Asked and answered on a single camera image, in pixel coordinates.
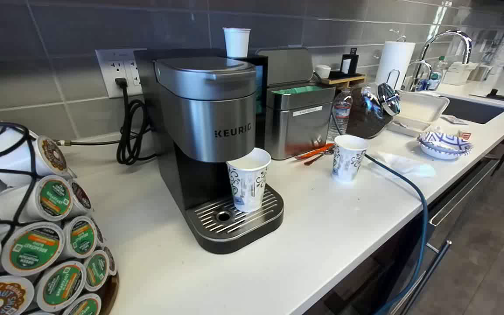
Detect patterned paper cup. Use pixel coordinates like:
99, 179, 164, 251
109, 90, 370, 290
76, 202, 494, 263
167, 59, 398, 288
225, 146, 272, 213
330, 132, 370, 185

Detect silver black Keurig coffeemaker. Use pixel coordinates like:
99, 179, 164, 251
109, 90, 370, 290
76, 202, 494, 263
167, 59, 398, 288
151, 53, 284, 255

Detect small white cup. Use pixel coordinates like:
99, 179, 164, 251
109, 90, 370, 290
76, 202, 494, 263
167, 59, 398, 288
312, 62, 332, 81

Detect plain white paper cup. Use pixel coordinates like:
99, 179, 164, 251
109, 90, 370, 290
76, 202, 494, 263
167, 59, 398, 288
221, 25, 251, 59

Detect coffee pod green lid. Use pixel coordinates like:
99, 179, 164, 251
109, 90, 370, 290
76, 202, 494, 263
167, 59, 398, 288
60, 213, 101, 260
60, 291, 102, 315
32, 258, 87, 312
0, 172, 76, 223
81, 248, 111, 291
0, 220, 66, 277

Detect coffee pod donut lid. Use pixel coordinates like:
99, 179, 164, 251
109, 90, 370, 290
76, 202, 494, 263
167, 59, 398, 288
0, 274, 36, 315

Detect orange stir sticks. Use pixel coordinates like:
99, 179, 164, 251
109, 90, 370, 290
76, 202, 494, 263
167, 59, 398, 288
288, 141, 337, 167

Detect stainless steel appliance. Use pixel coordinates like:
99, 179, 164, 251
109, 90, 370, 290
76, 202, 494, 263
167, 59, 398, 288
253, 46, 314, 88

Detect shiny black bag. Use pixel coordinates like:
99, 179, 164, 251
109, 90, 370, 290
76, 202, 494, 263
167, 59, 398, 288
344, 81, 403, 141

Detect wooden tray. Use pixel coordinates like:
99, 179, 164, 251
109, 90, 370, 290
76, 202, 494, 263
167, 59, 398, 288
319, 71, 367, 88

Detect small black bottle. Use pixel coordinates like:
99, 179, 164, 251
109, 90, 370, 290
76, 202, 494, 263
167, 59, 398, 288
339, 46, 360, 76

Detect white paper towel roll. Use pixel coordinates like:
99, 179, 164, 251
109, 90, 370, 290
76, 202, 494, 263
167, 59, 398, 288
374, 38, 416, 92

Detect white rectangular dish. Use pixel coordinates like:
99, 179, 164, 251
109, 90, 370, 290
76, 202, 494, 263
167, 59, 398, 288
389, 88, 451, 134

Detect dark kitchen sink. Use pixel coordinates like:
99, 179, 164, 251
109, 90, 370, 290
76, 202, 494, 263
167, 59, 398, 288
440, 94, 504, 125

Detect chrome kitchen faucet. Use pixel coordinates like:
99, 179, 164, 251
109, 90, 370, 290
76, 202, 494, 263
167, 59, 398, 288
412, 29, 473, 92

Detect black power cable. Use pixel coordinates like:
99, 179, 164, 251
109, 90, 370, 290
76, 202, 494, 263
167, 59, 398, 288
113, 76, 155, 165

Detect white wall outlet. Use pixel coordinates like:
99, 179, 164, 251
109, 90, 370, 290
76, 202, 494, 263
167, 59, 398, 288
94, 46, 146, 99

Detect blue hose cable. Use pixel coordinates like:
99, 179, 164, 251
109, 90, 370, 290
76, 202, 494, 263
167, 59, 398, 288
361, 151, 431, 315

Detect dark cabinet handle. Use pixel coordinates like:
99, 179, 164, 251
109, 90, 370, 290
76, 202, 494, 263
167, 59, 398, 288
396, 237, 454, 315

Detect silver drawer handle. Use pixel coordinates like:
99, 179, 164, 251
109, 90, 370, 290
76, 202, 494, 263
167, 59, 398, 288
426, 155, 500, 228

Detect black wire pod carousel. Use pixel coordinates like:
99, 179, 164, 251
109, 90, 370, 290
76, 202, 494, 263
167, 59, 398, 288
0, 120, 120, 315

